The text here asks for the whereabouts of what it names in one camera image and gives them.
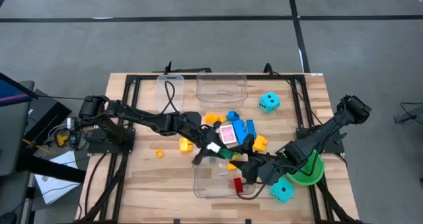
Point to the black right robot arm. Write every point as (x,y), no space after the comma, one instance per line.
(330,128)

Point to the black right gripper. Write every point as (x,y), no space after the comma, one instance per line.
(266,169)

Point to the small orange toy brick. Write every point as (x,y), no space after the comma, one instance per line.
(222,118)

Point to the teal foam die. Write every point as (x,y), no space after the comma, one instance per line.
(269,102)
(282,190)

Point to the large blue toy brick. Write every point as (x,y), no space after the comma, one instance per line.
(240,131)

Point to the small clear plastic container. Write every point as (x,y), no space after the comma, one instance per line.
(162,95)

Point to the black computer case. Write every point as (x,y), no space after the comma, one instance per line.
(46,115)

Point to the small orange-yellow toy brick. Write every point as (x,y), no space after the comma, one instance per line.
(159,153)

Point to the black computer with green light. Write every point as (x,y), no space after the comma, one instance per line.
(49,171)

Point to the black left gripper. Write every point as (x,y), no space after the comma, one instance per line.
(193,125)

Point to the narrow blue toy brick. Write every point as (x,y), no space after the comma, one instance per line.
(251,128)

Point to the blue sloped toy brick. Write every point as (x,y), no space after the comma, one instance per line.
(233,115)

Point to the green plastic bowl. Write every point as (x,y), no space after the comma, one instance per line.
(310,176)

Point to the yellow two-stud toy brick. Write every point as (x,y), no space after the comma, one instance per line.
(211,118)

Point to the large clear plastic bin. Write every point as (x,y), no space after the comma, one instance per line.
(211,184)

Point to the white paper sheets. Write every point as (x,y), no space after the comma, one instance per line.
(56,181)

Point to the green long toy brick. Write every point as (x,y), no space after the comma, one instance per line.
(226,153)

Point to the black table frame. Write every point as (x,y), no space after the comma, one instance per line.
(257,77)

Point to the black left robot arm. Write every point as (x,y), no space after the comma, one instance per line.
(132,113)

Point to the red long toy brick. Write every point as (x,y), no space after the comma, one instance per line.
(238,185)

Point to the medium clear plastic bin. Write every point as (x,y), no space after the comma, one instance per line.
(221,98)

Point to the grey desk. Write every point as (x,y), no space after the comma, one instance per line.
(13,134)

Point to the black camera bracket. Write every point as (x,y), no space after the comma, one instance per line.
(268,68)

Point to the red patterned card deck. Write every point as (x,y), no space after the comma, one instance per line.
(228,133)

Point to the lime green rounded brick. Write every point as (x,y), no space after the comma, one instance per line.
(236,157)

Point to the white card box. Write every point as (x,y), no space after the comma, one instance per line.
(213,147)

